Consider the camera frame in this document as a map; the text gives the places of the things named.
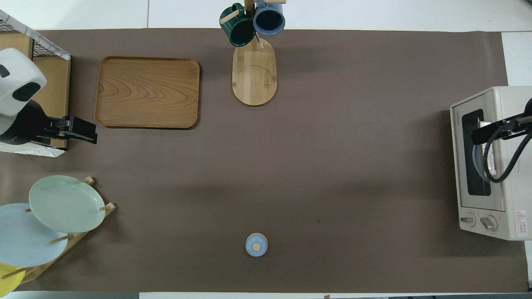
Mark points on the blue grey mug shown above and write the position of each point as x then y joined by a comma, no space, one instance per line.
269,18

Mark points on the rectangular wooden serving tray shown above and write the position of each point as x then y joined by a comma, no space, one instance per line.
141,91

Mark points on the dark green mug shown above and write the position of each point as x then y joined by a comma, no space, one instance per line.
239,31

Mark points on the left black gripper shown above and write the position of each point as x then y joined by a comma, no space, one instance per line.
70,126

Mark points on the yellow plate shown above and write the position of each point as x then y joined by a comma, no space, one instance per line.
8,282

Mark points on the light blue racked plate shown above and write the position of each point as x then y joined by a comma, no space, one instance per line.
20,241

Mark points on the light blue round plate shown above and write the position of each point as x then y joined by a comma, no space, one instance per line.
478,162

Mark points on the brown table mat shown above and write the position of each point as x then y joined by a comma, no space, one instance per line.
353,124

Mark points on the beige toaster oven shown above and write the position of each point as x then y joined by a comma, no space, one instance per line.
509,195

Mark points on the wooden plate rack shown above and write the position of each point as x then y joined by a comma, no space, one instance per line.
106,207

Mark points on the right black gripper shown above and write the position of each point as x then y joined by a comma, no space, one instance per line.
496,131

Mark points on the wooden mug tree stand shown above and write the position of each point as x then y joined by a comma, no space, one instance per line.
254,79

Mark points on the pale green plate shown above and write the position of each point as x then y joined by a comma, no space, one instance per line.
64,203

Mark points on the small blue lidded jar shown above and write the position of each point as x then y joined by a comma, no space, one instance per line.
256,245

